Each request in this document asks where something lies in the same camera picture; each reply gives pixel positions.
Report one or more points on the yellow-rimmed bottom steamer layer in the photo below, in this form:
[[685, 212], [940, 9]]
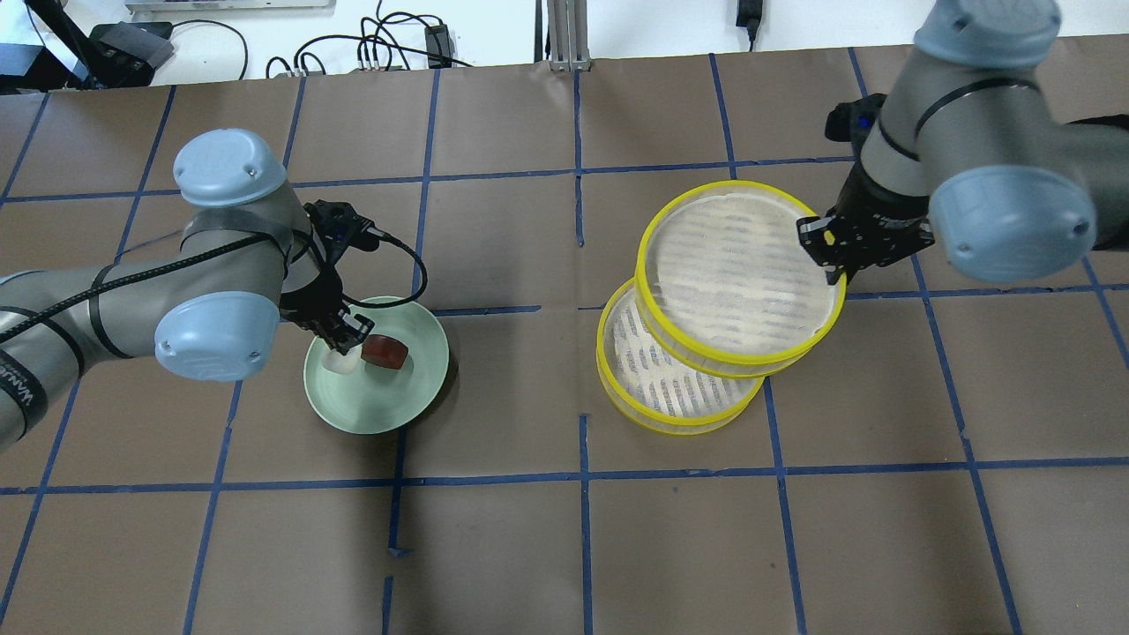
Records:
[[651, 387]]

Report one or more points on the yellow-rimmed top steamer layer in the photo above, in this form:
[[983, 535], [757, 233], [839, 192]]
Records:
[[724, 285]]

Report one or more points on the yellow-rimmed steamer layer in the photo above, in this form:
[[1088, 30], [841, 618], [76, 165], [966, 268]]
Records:
[[651, 387], [724, 285]]

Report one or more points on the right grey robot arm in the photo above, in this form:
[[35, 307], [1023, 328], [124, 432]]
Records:
[[964, 151]]

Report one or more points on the black power adapter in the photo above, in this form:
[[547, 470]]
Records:
[[440, 51]]

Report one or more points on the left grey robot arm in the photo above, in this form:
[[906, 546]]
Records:
[[251, 257]]

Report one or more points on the light green plate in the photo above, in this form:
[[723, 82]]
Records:
[[372, 399]]

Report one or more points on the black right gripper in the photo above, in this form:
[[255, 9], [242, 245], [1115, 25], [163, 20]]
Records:
[[879, 214]]

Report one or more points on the white bun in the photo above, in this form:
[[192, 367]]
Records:
[[342, 363]]

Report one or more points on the aluminium frame post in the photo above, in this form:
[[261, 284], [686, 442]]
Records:
[[568, 36]]

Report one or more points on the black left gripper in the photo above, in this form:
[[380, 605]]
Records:
[[314, 298]]

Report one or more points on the black device on stand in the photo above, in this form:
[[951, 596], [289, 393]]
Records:
[[43, 50]]

